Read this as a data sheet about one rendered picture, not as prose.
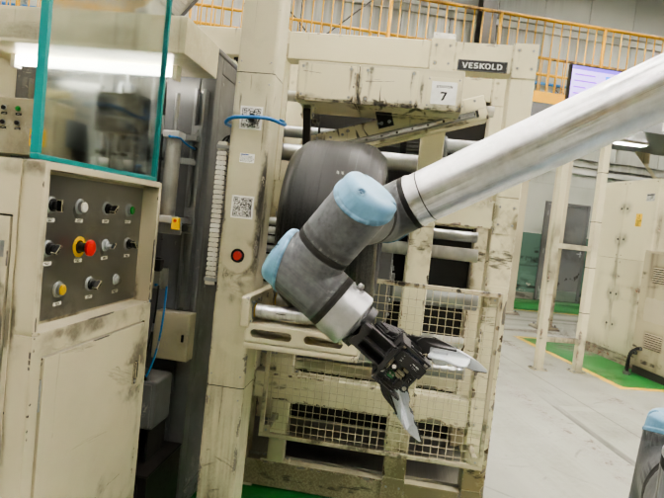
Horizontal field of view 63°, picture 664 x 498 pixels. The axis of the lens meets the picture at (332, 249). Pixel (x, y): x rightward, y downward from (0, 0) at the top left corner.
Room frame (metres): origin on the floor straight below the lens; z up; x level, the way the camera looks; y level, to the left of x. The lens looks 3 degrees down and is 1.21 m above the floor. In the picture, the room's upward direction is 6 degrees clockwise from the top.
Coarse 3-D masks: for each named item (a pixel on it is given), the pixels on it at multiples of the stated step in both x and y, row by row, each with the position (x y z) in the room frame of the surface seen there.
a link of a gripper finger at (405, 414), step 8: (400, 392) 0.83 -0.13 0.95; (408, 392) 0.83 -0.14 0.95; (400, 400) 0.81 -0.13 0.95; (408, 400) 0.83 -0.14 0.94; (400, 408) 0.80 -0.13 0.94; (408, 408) 0.83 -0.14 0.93; (400, 416) 0.83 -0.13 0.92; (408, 416) 0.83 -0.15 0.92; (408, 424) 0.82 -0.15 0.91; (416, 424) 0.83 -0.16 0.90; (408, 432) 0.83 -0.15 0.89; (416, 432) 0.83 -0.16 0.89
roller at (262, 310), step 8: (256, 304) 1.70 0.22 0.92; (264, 304) 1.69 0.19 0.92; (256, 312) 1.68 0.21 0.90; (264, 312) 1.67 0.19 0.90; (272, 312) 1.67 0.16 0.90; (280, 312) 1.67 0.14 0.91; (288, 312) 1.67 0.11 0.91; (296, 312) 1.67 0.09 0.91; (288, 320) 1.67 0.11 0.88; (296, 320) 1.67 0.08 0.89; (304, 320) 1.66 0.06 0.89
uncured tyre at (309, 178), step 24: (312, 144) 1.69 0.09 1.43; (336, 144) 1.70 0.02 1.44; (360, 144) 1.71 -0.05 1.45; (288, 168) 1.64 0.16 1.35; (312, 168) 1.59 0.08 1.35; (336, 168) 1.59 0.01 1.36; (360, 168) 1.59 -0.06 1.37; (384, 168) 1.68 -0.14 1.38; (288, 192) 1.57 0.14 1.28; (312, 192) 1.55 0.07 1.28; (288, 216) 1.55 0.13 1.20; (360, 264) 1.54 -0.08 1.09
